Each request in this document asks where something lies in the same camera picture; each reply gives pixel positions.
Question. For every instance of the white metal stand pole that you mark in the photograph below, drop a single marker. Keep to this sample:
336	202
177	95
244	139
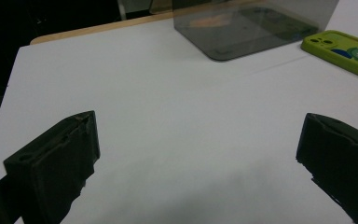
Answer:
122	9

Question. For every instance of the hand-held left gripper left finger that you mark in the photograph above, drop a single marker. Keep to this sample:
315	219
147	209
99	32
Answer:
56	155

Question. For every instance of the transparent grey plastic box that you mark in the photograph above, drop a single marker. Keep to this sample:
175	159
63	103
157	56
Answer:
248	31

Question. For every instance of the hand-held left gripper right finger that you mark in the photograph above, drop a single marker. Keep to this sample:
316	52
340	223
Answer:
341	155

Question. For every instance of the green cartoon phone case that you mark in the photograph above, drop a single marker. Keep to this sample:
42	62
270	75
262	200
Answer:
338	49

